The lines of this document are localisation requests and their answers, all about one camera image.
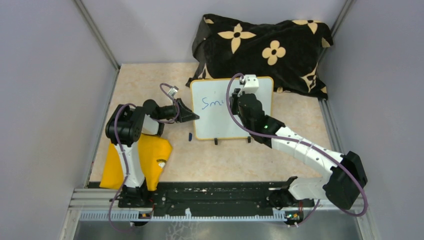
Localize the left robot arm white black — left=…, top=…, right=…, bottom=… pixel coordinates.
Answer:
left=100, top=98, right=200, bottom=207

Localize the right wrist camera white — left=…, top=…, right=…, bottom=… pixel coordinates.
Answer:
left=238, top=74, right=259, bottom=97

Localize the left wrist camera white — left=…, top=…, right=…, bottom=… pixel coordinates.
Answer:
left=167, top=86, right=179, bottom=99

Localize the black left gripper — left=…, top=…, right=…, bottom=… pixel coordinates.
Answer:
left=157, top=98, right=200, bottom=123

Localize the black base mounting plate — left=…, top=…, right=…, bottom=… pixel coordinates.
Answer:
left=117, top=177, right=315, bottom=217

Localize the aluminium frame post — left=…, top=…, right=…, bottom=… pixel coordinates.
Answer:
left=317, top=0, right=355, bottom=64
left=72, top=0, right=121, bottom=71

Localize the white whiteboard yellow frame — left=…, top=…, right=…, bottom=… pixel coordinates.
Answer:
left=190, top=76, right=274, bottom=140

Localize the right aluminium frame post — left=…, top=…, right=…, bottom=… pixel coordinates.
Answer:
left=317, top=0, right=355, bottom=64

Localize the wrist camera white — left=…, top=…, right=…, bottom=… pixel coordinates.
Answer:
left=238, top=74, right=259, bottom=97
left=167, top=86, right=179, bottom=99

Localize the yellow cloth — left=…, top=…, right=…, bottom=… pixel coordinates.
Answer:
left=99, top=134, right=173, bottom=192

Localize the left aluminium frame post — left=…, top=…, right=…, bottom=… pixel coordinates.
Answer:
left=72, top=0, right=121, bottom=71

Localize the black floral pillow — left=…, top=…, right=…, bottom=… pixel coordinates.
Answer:
left=191, top=13, right=334, bottom=99

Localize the aluminium front rail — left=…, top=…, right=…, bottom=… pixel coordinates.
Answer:
left=67, top=186, right=369, bottom=223

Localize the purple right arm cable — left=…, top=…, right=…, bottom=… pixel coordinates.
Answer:
left=225, top=72, right=369, bottom=218

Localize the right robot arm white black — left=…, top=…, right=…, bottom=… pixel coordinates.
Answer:
left=226, top=88, right=368, bottom=215

